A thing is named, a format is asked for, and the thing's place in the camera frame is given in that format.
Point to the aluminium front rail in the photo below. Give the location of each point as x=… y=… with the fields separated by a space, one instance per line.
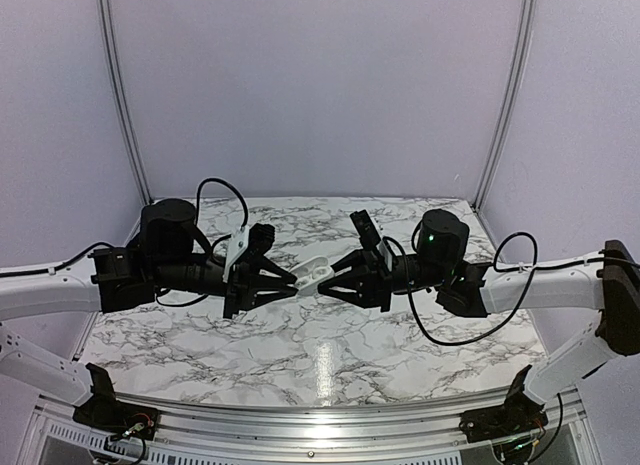
x=417 y=432

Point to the left aluminium corner post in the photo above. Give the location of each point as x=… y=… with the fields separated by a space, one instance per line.
x=123 y=113

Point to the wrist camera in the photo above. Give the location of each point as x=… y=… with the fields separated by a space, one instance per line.
x=371 y=238
x=247 y=244

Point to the right aluminium corner post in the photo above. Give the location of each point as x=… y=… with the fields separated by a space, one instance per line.
x=514 y=81

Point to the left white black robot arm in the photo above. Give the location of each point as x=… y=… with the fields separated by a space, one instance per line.
x=169 y=253

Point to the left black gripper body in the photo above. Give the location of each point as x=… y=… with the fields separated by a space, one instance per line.
x=238 y=285

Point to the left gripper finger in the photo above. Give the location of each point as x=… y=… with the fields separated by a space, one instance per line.
x=262 y=266
x=256 y=298

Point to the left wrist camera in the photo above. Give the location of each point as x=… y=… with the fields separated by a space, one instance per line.
x=247 y=244

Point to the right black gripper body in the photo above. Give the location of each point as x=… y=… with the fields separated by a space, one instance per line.
x=382 y=283

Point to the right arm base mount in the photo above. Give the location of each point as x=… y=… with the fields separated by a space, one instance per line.
x=517 y=414

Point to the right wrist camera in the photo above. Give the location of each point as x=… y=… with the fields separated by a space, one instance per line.
x=371 y=238

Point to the aluminium corner post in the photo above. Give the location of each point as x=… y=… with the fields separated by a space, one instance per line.
x=123 y=113
x=514 y=81

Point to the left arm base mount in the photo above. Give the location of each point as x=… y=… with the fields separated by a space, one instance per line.
x=103 y=411

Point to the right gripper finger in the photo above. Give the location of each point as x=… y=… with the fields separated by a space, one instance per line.
x=354 y=261
x=350 y=289

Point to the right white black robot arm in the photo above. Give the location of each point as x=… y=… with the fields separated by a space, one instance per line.
x=606 y=281

